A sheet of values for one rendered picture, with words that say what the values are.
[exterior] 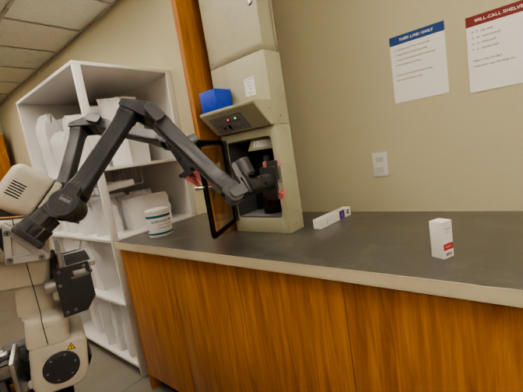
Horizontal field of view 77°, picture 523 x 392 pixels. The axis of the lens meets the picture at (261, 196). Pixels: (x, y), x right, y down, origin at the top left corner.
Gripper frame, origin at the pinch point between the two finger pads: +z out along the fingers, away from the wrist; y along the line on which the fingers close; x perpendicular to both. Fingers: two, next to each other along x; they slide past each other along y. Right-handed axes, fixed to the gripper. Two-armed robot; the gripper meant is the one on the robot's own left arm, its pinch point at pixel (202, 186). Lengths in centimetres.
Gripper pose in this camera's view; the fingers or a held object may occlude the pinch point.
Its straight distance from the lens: 140.2
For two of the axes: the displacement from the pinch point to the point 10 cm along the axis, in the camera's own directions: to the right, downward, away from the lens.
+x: -2.2, 1.4, -9.7
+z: 5.6, 8.3, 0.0
